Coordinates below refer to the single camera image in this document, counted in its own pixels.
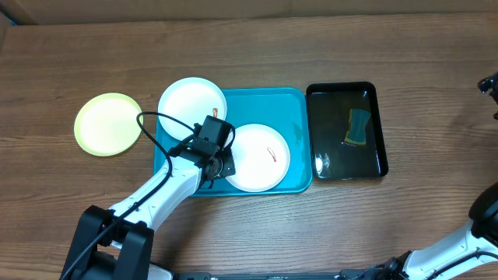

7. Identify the white plate with ketchup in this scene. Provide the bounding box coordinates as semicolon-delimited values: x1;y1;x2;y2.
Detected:
226;124;291;193

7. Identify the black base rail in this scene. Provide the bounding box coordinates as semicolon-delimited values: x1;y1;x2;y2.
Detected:
147;266;390;280

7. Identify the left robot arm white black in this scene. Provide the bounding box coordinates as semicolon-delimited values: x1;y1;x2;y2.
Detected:
61;147;235;280

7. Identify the teal plastic tray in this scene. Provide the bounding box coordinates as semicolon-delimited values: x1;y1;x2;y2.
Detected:
153;86;314;198

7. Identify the green yellow sponge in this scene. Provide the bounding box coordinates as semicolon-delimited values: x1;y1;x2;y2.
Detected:
343;108;371;146

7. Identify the black water tray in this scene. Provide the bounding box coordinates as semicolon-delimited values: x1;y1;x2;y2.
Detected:
306;82;389;180

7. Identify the yellow plate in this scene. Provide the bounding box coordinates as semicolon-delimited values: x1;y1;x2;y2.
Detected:
73;93;143;156

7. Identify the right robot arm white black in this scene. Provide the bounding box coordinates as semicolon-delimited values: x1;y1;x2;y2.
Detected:
374;184;497;280

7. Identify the white plate upper left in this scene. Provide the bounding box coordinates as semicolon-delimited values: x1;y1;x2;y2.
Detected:
157;77;227;128

